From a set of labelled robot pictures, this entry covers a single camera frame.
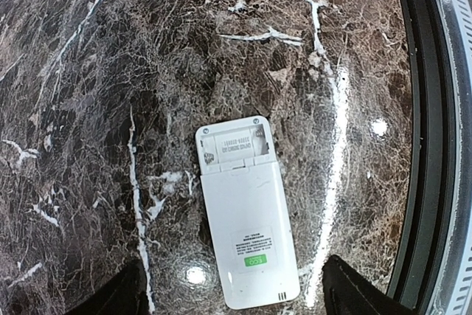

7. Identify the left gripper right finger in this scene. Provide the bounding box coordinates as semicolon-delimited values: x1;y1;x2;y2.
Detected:
322;255;415;315

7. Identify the white remote control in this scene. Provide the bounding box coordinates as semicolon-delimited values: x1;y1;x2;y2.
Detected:
195;116;300;310

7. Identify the black front table rail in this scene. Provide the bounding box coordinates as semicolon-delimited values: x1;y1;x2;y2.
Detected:
387;0;456;314

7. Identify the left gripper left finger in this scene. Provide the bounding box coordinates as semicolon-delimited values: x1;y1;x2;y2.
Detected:
66;260;150;315

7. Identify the white slotted cable duct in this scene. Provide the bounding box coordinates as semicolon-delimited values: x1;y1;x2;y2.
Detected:
428;0;471;314

